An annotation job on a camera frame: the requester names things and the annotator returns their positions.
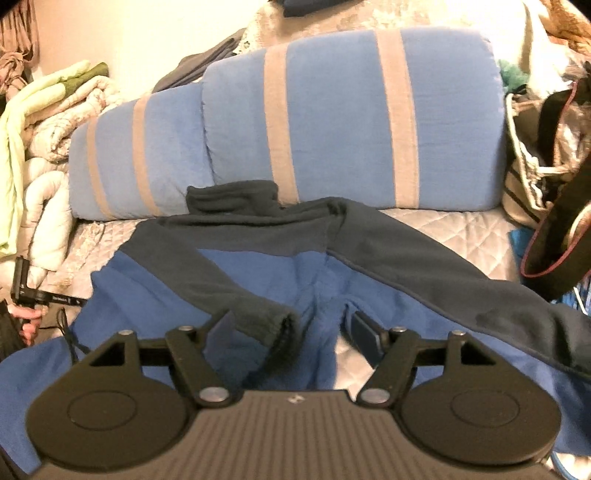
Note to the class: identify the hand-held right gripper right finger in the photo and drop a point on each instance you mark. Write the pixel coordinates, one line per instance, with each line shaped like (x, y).
(364, 334)

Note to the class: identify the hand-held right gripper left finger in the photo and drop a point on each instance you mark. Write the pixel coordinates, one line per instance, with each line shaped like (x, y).
(213, 326)

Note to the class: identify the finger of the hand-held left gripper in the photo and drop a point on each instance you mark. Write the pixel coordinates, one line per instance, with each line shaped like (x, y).
(60, 299)

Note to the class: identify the blue fleece jacket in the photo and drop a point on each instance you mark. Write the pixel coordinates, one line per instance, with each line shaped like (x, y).
(258, 277)

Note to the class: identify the person's left hand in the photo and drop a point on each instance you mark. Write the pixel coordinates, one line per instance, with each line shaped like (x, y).
(30, 323)

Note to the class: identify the white quilted comforter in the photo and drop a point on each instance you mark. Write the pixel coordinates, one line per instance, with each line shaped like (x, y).
(46, 203)

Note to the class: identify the light green blanket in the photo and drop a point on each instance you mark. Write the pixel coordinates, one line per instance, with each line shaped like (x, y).
(14, 152)

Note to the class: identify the small blue cloth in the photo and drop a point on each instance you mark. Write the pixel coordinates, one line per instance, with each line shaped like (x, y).
(517, 249)

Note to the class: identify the small blue striped pillow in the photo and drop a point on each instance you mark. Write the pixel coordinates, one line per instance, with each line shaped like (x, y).
(175, 138)

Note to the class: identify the dark green cloth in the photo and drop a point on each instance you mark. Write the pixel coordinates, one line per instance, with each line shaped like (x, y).
(87, 76)

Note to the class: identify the striped tote bag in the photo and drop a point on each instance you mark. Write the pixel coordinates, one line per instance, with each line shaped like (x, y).
(521, 184)

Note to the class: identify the large blue striped pillow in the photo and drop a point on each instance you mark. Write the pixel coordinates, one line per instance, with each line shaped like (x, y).
(341, 115)

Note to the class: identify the black bag with red trim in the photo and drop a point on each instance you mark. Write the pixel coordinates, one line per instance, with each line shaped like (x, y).
(563, 230)

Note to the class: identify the beige curtain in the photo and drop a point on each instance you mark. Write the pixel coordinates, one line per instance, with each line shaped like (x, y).
(18, 37)

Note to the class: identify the grey cloth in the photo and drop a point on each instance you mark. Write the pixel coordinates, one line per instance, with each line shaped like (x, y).
(198, 64)

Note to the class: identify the teal fuzzy cloth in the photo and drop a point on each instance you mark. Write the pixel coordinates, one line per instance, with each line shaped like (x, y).
(512, 76)

